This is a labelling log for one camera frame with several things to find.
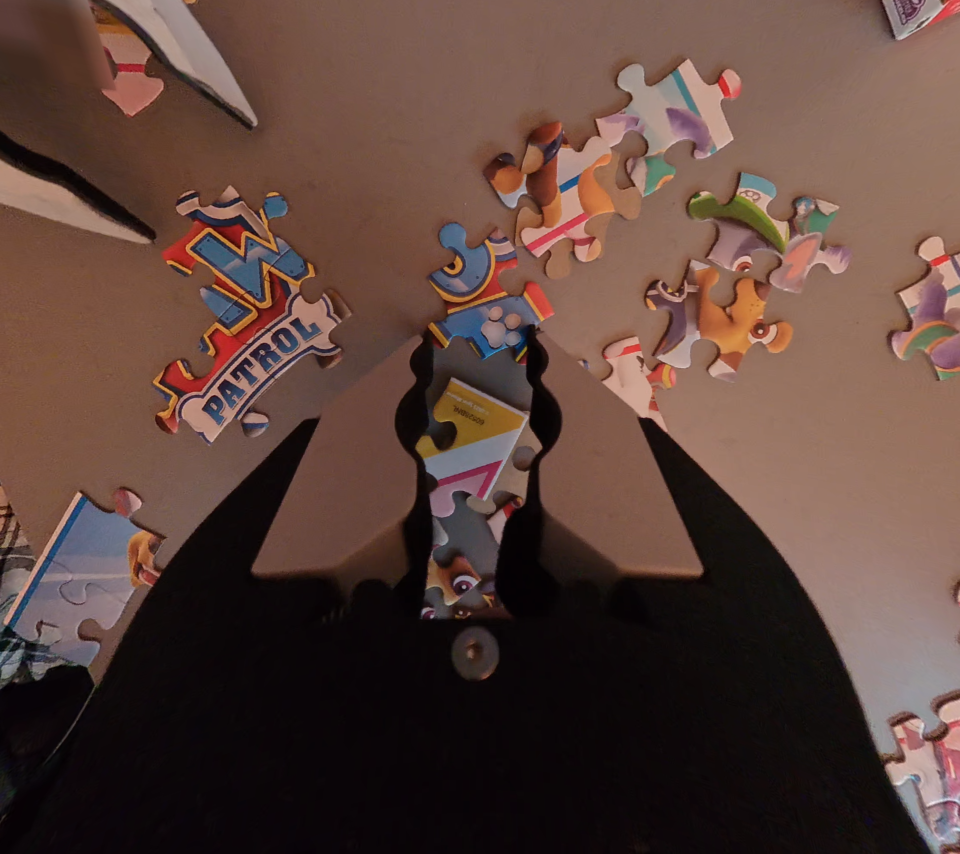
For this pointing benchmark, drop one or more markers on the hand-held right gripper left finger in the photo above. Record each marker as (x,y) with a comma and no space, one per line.
(352,487)

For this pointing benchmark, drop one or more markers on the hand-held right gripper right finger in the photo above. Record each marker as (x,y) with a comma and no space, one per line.
(607,487)

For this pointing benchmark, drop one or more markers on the pink red collar puzzle piece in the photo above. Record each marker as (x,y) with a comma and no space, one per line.
(131,86)

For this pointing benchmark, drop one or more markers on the yellow pink corner puzzle piece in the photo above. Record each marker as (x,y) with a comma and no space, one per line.
(472,434)

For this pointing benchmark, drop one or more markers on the blue paw print puzzle section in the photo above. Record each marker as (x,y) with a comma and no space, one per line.
(480,299)

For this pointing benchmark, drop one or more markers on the light blue sky puzzle section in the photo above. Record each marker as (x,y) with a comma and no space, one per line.
(82,569)

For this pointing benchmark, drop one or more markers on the grey desk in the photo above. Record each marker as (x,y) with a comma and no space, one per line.
(390,82)

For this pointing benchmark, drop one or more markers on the pink lilac puzzle piece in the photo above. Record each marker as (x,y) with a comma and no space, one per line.
(450,498)

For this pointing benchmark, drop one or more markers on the white dog red striped puzzle piece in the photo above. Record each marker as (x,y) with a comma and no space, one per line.
(630,374)

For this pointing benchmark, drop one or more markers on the brown dog face puzzle piece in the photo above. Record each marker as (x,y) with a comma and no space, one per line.
(457,580)

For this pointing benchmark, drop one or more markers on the red blue logo puzzle section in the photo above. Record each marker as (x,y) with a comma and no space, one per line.
(247,314)

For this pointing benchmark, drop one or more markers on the orange dog face puzzle piece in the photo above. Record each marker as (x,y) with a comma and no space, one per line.
(739,322)

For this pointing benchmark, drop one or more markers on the tan pink striped puzzle piece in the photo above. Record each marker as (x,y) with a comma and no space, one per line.
(592,209)

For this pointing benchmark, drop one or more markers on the green purple puzzle piece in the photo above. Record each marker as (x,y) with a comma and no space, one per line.
(750,224)

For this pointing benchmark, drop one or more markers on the brown dog head puzzle piece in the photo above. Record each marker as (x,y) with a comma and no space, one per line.
(536,164)

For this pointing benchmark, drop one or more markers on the purple teal striped puzzle piece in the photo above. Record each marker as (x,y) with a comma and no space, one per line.
(934,314)

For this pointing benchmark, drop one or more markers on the white purple red knob puzzle piece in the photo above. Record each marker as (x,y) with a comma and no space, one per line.
(682,112)

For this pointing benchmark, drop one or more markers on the pink white puzzle section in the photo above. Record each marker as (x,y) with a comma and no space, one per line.
(926,771)

